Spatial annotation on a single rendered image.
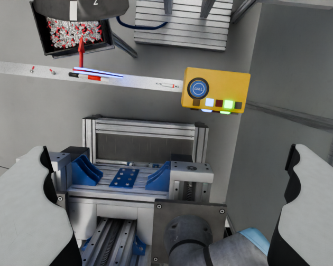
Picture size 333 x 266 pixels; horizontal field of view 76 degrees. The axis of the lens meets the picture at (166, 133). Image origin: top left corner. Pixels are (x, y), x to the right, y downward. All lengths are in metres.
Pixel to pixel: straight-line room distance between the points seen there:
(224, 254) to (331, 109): 0.58
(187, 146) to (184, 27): 0.80
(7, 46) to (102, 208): 1.52
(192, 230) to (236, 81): 0.42
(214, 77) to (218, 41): 1.05
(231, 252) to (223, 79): 0.40
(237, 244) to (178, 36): 1.33
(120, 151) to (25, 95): 0.88
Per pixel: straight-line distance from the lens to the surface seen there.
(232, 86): 0.57
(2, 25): 2.07
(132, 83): 0.77
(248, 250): 0.54
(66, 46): 0.87
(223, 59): 1.67
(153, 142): 1.47
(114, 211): 0.83
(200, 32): 1.61
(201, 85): 0.54
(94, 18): 0.46
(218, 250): 0.56
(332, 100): 0.88
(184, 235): 0.65
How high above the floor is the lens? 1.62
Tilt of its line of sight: 77 degrees down
